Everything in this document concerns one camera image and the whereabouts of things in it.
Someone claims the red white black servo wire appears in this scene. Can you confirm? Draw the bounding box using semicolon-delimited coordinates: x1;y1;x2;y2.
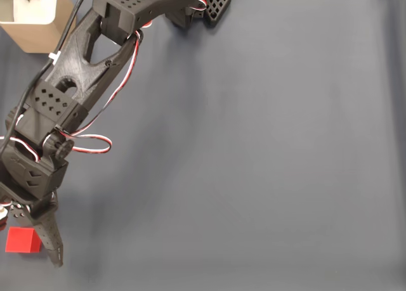
189;0;211;18
58;30;143;155
0;135;42;164

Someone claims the white padding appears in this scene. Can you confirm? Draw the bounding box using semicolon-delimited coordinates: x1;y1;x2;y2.
0;0;57;23

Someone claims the dark blue-grey mat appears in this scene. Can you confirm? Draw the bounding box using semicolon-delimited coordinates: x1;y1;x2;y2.
0;0;406;291

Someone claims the beige box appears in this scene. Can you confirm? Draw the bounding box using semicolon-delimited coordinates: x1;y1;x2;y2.
0;0;77;55

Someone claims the black camera cable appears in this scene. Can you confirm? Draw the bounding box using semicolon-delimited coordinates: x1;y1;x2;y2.
0;0;95;155

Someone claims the red cube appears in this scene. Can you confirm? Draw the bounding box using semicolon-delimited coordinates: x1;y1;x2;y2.
4;226;43;254

